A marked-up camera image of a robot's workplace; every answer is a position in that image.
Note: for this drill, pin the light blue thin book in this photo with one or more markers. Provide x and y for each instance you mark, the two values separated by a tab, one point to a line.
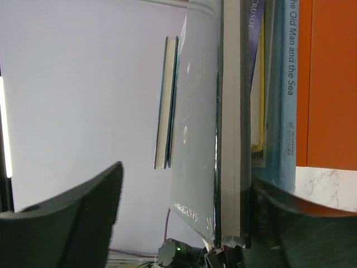
276	162

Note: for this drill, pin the orange wooden shelf box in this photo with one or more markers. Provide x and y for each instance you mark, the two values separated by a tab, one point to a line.
326	94

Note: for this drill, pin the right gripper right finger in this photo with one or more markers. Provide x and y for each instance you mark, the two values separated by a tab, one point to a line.
288	231

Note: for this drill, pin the dark blue Wuthering Heights book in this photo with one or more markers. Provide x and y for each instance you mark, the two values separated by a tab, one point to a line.
164	105

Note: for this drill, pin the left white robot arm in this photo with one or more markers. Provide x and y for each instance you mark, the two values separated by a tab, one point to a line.
174	253

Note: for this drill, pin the black book with barcode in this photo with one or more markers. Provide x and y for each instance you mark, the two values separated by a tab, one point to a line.
210	161

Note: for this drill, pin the teal ocean cover book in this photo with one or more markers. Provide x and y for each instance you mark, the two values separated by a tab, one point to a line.
173	103

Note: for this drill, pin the yellow book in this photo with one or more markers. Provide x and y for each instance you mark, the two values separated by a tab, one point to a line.
257	101

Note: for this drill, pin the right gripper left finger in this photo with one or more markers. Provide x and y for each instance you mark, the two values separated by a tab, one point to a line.
72	229

